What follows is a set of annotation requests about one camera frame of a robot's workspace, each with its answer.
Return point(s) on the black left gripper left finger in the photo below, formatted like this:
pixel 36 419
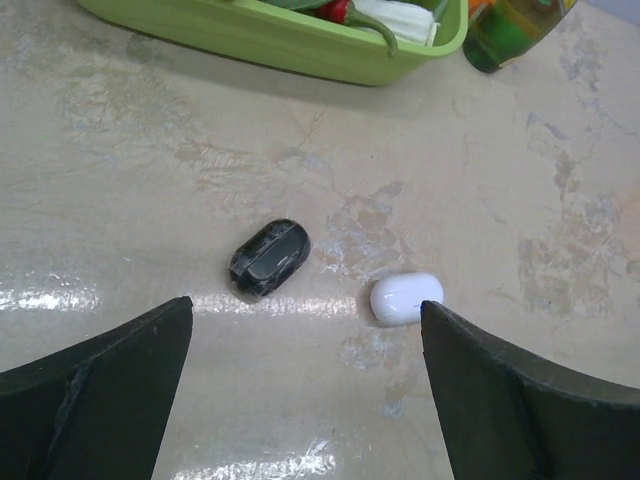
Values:
pixel 97 409

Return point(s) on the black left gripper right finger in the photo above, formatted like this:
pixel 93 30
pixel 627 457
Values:
pixel 507 413

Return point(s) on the white earbud charging case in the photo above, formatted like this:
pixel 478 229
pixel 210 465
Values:
pixel 396 300

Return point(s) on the black earbud charging case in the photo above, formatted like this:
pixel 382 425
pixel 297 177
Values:
pixel 269 258

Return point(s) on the green glass bottle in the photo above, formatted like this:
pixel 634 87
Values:
pixel 501 31

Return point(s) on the green plastic basket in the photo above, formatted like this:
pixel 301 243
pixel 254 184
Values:
pixel 259 33

